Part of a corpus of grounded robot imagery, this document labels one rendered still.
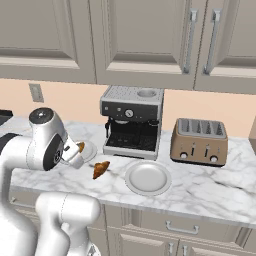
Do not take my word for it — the silver drawer handle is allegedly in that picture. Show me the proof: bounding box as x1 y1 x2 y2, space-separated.
165 220 201 236

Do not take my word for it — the beige drawer front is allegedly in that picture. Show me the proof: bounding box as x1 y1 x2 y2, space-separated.
103 203 252 248
7 189 44 218

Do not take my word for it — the large grey plate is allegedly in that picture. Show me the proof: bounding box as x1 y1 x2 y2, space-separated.
124 160 173 197

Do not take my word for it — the black hob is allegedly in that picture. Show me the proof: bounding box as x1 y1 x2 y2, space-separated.
0 109 15 127

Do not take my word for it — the brown croissant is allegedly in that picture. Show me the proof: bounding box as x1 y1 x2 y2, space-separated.
92 160 111 181

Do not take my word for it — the beige wall cupboard door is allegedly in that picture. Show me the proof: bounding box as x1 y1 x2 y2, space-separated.
87 0 208 91
0 0 98 85
194 0 256 96

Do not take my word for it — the bronze four-slot toaster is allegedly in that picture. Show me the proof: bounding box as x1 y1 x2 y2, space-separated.
169 117 230 168

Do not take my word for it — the beige base cupboard door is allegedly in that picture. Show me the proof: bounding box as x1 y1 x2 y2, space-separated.
105 227 180 256
177 238 256 256

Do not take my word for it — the grey wall socket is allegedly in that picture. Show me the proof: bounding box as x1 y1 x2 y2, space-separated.
28 82 45 104

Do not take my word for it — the small grey plate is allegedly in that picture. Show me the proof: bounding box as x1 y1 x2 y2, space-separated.
78 139 99 165

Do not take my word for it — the beige cabinet side panel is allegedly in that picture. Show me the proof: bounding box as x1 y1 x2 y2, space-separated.
247 114 256 155

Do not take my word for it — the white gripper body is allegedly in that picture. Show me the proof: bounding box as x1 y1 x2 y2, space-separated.
62 136 86 170

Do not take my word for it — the silver black coffee machine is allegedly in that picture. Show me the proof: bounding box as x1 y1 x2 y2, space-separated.
99 84 166 162

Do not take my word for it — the silver cupboard door handle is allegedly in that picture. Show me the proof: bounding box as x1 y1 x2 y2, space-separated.
182 8 199 75
202 8 222 76

